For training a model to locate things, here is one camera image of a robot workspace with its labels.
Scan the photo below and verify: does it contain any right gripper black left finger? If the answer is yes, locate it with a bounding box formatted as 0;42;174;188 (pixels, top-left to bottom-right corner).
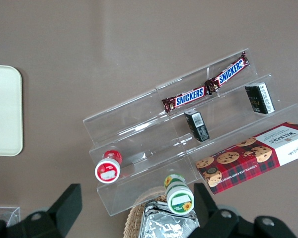
0;183;83;238

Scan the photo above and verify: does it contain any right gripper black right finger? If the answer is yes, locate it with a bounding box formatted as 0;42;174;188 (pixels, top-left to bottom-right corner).
188;183;298;238

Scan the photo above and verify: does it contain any oval tan wicker basket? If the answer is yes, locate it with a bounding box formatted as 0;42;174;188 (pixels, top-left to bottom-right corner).
123;186;170;238

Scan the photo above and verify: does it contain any cream rectangular serving tray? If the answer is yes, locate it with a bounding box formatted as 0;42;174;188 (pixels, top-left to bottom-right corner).
0;64;24;157

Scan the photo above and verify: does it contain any green lid yogurt cup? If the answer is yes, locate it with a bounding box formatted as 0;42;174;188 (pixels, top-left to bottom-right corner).
163;174;195;215

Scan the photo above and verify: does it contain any clear acrylic bottle rack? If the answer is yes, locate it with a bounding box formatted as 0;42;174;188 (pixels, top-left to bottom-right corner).
0;206;21;228

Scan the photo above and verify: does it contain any silver foil container stack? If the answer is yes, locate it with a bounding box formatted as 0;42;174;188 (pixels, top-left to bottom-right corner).
138;200;200;238

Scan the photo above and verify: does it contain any red lid yogurt cup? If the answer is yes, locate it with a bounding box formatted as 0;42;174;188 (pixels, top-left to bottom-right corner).
94;149;123;184

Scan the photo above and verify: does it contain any red tartan cookie box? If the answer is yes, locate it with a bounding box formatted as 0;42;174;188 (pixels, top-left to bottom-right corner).
195;121;298;195

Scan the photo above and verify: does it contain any small black carton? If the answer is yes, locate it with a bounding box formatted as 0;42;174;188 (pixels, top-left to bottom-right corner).
184;110;211;143
244;82;276;115

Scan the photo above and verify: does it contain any clear acrylic stepped riser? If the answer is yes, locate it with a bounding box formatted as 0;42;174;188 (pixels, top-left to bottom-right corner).
82;86;198;218
154;47;298;184

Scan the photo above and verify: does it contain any brown Snickers bar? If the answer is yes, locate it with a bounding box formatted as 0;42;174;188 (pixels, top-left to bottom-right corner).
161;86;208;114
204;51;250;94

